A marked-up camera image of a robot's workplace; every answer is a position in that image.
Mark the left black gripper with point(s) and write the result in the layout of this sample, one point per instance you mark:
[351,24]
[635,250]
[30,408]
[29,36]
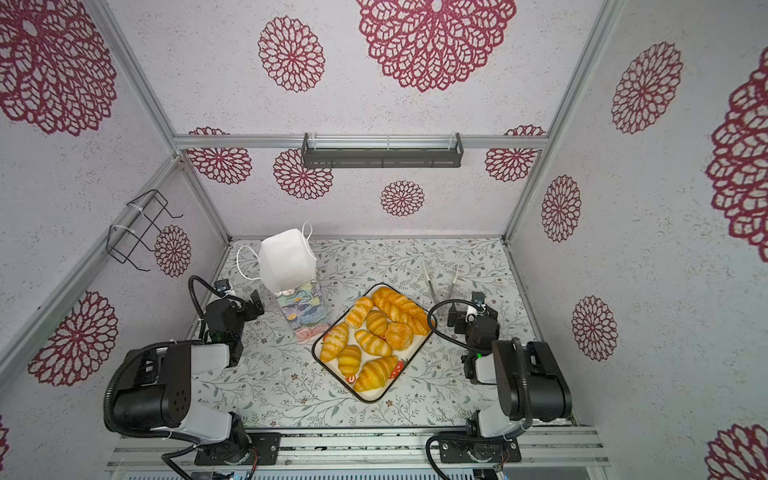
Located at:
[250,307]

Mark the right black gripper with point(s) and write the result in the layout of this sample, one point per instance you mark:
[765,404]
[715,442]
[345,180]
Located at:
[459,314]

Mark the white plastic steel tongs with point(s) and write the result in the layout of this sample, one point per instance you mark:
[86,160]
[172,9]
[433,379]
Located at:
[440,287]

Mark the round fake bun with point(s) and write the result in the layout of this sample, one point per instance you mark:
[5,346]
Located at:
[399,336]

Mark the white floral paper bag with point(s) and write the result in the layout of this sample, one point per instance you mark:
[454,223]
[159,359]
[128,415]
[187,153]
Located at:
[287,268]

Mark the striped fake roll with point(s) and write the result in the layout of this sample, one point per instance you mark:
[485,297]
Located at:
[372,344]

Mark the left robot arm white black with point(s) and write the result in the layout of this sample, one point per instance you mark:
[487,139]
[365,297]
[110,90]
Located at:
[150,395]

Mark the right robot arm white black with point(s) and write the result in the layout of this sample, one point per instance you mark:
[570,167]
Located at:
[529,384]

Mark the long twisted fake bread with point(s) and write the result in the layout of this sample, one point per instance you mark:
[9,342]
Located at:
[400,309]

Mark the large fake croissant bottom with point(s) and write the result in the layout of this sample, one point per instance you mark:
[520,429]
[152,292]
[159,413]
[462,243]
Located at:
[375,374]

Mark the fake croissant top left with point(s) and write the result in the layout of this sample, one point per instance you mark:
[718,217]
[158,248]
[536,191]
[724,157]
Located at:
[359,311]

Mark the small striped fake bun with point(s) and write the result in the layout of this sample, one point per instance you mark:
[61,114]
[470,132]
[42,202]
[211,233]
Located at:
[349,361]

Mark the white strawberry tray black rim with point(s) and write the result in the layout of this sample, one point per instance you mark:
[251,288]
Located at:
[404,357]

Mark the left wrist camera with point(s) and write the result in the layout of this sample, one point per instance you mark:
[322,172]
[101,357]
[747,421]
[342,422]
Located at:
[222,287]

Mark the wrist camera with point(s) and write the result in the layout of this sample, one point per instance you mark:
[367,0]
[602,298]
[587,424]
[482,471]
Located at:
[478,298]
[222,287]

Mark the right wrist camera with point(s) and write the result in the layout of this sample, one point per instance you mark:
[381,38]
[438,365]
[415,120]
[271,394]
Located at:
[478,298]

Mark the black wire wall rack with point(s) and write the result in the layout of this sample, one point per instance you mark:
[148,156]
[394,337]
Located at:
[124,239]

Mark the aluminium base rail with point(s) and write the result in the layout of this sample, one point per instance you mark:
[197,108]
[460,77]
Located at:
[376,449]

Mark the black wall shelf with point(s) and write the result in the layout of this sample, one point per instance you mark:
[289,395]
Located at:
[384,153]

